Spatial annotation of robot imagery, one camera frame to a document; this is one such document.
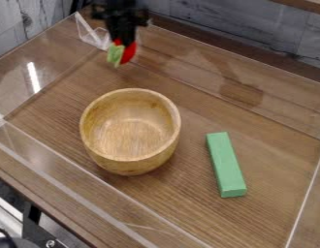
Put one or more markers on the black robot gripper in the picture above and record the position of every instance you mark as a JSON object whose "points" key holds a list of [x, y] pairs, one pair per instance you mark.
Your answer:
{"points": [[118, 12]]}

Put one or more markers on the red plush strawberry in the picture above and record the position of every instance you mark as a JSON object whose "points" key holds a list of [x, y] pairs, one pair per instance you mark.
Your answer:
{"points": [[121, 54]]}

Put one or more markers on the wooden bowl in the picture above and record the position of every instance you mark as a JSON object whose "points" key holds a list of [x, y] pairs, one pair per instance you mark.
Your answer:
{"points": [[130, 129]]}

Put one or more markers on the green rectangular block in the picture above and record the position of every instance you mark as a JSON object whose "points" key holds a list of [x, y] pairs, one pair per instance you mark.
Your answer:
{"points": [[227, 167]]}

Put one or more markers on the black metal table leg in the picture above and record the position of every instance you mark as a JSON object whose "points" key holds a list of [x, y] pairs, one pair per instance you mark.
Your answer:
{"points": [[33, 213]]}

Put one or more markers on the clear acrylic corner bracket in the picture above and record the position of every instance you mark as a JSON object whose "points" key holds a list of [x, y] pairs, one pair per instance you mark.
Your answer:
{"points": [[96, 37]]}

